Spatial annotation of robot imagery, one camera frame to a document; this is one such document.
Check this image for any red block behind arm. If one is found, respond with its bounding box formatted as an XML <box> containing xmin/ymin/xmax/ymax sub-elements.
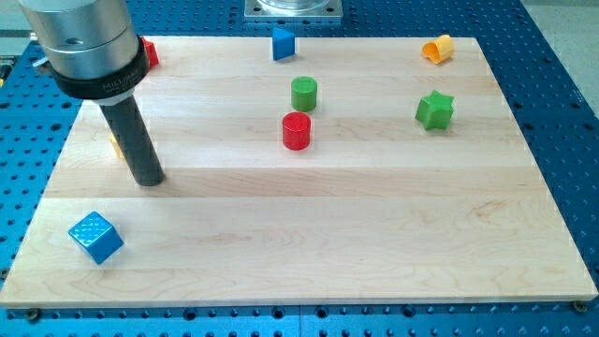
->
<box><xmin>141</xmin><ymin>37</ymin><xmax>159</xmax><ymax>68</ymax></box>

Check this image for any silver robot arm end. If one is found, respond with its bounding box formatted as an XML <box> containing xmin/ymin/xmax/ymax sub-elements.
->
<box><xmin>19</xmin><ymin>0</ymin><xmax>149</xmax><ymax>106</ymax></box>

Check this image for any wooden board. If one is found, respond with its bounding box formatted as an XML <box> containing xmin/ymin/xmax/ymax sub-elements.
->
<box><xmin>1</xmin><ymin>37</ymin><xmax>597</xmax><ymax>308</ymax></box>

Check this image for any red cylinder block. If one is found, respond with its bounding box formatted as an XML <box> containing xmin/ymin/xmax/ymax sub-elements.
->
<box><xmin>282</xmin><ymin>111</ymin><xmax>312</xmax><ymax>151</ymax></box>

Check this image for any green cylinder block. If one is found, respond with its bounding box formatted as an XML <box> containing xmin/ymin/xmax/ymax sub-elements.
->
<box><xmin>291</xmin><ymin>76</ymin><xmax>317</xmax><ymax>112</ymax></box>

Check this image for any blue triangle block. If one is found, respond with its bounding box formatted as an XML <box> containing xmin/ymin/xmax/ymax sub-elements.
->
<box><xmin>271</xmin><ymin>28</ymin><xmax>296</xmax><ymax>61</ymax></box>

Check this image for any green star block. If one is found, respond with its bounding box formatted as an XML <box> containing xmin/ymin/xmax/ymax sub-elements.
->
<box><xmin>415</xmin><ymin>90</ymin><xmax>455</xmax><ymax>130</ymax></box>

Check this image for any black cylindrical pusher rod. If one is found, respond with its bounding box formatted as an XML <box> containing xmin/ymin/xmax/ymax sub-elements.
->
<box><xmin>100</xmin><ymin>96</ymin><xmax>165</xmax><ymax>186</ymax></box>

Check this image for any yellow heart block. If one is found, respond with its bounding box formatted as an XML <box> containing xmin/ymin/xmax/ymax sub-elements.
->
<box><xmin>421</xmin><ymin>35</ymin><xmax>455</xmax><ymax>65</ymax></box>

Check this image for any yellow block behind rod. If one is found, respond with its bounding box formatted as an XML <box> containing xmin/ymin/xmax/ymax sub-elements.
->
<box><xmin>110</xmin><ymin>134</ymin><xmax>124</xmax><ymax>159</ymax></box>

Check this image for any blue cube block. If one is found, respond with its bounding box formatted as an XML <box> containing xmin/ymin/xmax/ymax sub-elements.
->
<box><xmin>67</xmin><ymin>212</ymin><xmax>124</xmax><ymax>265</ymax></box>

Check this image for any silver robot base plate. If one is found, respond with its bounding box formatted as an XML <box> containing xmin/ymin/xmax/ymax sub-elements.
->
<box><xmin>243</xmin><ymin>0</ymin><xmax>343</xmax><ymax>21</ymax></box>

